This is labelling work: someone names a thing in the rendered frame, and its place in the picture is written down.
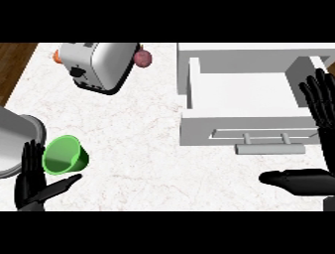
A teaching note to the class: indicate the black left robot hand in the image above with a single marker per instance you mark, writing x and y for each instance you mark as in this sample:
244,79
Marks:
27,185

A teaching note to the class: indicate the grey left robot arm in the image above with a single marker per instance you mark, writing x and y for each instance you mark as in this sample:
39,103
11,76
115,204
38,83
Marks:
32,207

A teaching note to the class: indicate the green cup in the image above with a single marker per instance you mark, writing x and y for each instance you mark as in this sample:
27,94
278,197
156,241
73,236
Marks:
64,154

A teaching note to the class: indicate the white drawer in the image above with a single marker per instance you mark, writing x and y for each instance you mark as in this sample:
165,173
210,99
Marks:
249,105

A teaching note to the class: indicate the grey pot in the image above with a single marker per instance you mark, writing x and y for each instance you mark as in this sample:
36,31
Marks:
1,139

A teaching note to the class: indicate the silver toaster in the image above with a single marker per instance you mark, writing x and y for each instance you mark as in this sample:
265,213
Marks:
98,65

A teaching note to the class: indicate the orange fruit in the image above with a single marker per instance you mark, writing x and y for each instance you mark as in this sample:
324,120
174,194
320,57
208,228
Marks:
55,57

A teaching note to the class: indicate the reddish purple vegetable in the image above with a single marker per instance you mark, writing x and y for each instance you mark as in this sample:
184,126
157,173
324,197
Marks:
143,58

